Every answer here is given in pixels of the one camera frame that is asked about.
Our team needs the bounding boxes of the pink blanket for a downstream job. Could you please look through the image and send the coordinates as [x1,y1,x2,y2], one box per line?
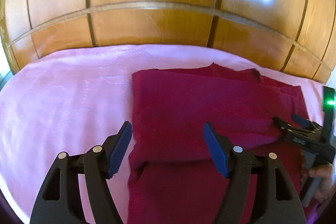
[0,44,331,224]

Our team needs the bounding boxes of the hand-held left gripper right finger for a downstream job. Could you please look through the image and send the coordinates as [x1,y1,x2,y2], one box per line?
[203,122,307,224]

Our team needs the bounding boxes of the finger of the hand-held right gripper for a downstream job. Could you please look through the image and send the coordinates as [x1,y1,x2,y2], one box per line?
[291,114,324,132]
[273,117,293,139]

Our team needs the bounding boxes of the person's right hand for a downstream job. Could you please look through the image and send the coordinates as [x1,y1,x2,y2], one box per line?
[300,163,335,205]

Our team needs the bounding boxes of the dark red garment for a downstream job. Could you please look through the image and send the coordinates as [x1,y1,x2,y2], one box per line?
[127,62,311,224]

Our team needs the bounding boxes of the wooden wardrobe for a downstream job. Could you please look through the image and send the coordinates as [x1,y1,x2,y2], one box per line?
[0,0,336,84]

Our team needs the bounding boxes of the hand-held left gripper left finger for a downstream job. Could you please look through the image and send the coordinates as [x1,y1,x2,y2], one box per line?
[30,121,133,224]

